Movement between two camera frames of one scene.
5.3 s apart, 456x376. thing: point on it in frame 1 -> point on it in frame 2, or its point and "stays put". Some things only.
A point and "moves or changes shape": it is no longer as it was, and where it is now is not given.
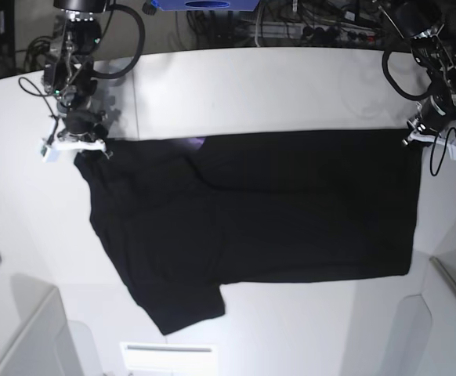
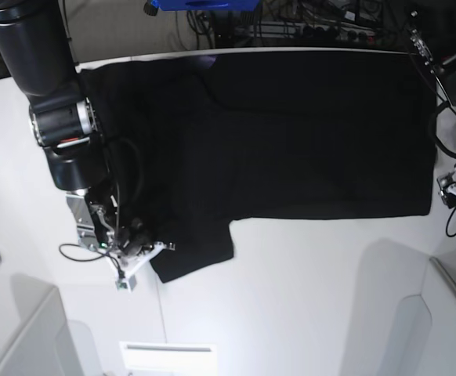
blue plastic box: [206, 5] stays put
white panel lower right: [436, 331] stays put
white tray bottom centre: [170, 359] stays put
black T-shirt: [189, 214] moves or changes shape
